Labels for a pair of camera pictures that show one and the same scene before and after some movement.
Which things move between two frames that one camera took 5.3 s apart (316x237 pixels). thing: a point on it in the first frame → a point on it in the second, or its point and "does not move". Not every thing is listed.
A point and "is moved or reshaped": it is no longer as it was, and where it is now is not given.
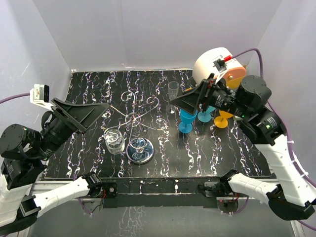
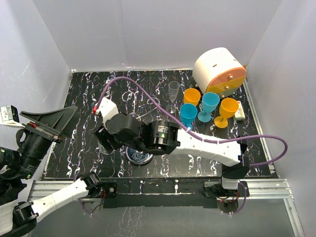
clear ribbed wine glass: x=173 y=87 does not move
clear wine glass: x=114 y=141 is moved or reshaped
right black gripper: x=188 y=101 → x=107 y=139
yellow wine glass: x=221 y=122 does not move
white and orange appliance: x=204 y=66 does not move
